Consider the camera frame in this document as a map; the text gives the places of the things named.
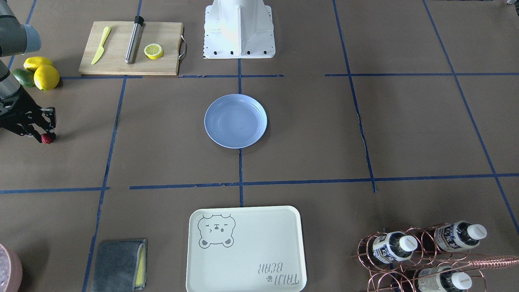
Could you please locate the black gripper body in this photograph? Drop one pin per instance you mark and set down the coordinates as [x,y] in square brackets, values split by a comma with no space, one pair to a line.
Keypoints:
[17,106]

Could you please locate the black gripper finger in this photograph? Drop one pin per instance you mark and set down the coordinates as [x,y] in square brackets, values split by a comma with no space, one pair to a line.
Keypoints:
[30,130]
[50,119]

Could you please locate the red strawberry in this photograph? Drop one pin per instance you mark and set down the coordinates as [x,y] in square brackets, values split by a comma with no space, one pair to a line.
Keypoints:
[46,139]

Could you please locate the blue plastic plate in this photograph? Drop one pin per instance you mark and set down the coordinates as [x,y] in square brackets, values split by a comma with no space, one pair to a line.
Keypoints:
[235,121]

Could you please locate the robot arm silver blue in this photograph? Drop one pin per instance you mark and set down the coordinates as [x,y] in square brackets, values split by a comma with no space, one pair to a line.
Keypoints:
[16,39]

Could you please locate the green lime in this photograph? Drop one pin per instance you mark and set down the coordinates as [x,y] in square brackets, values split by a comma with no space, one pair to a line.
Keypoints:
[24,77]

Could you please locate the yellow lemon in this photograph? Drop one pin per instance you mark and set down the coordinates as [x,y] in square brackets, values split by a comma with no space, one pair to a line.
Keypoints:
[46,77]
[33,63]

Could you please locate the yellow plastic knife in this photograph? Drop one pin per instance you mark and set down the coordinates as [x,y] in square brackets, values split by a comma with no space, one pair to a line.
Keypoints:
[100,50]

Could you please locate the lemon half slice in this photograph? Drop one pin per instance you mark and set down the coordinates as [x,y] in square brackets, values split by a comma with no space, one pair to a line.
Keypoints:
[153,51]

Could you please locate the steel knife sharpener rod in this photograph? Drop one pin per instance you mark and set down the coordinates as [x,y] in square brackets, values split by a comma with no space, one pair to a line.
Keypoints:
[135,37]

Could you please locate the pink bowl of ice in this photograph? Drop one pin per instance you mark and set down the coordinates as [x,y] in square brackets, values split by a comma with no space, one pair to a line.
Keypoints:
[11,270]

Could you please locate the grey folded cloth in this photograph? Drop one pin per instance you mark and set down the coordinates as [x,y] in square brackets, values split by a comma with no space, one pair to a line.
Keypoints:
[121,266]

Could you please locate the cream bear tray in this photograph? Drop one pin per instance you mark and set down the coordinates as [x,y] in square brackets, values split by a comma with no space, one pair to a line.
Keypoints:
[246,249]

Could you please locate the tea bottle white cap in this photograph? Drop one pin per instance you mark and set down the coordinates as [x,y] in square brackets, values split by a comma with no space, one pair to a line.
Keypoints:
[437,279]
[388,248]
[452,237]

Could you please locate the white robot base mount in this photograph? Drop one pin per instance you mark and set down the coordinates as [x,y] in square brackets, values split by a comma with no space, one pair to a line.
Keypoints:
[238,29]

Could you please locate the copper wire bottle rack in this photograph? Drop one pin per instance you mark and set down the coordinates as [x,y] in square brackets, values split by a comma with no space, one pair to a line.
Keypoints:
[387,278]

